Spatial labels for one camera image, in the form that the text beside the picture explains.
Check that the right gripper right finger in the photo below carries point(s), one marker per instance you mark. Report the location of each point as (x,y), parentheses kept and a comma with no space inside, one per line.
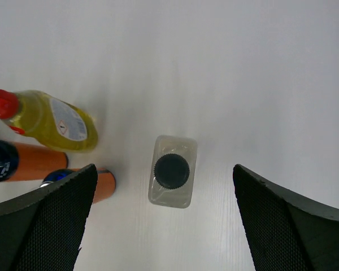
(285,230)

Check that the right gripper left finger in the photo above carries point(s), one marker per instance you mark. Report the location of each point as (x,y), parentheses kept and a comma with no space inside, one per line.
(43,229)

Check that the orange pump bottle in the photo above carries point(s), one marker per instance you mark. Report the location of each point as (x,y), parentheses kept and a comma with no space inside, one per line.
(25,162)
(106,182)

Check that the yellow bottle red cap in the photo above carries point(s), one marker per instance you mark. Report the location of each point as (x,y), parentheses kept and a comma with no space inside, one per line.
(52,122)

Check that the clear bottle black cap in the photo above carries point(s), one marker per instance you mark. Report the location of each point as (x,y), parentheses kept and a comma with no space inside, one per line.
(172,171)

